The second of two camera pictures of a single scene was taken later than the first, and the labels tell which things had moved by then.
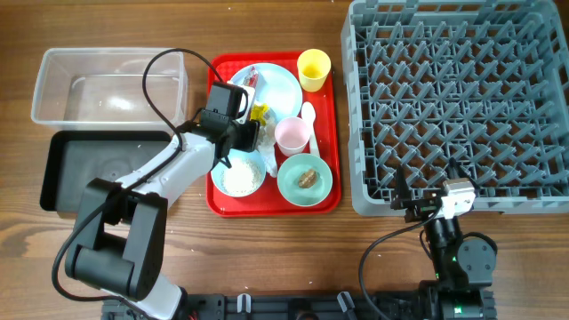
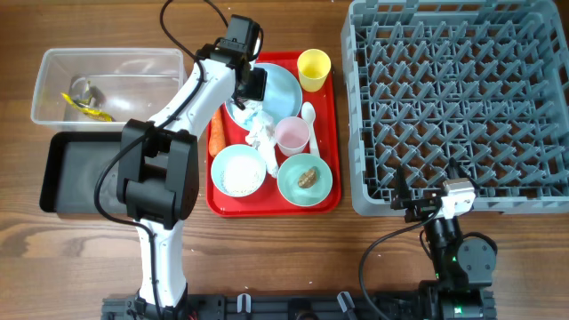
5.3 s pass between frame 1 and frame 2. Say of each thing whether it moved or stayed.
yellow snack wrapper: moved
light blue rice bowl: stayed
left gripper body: moved
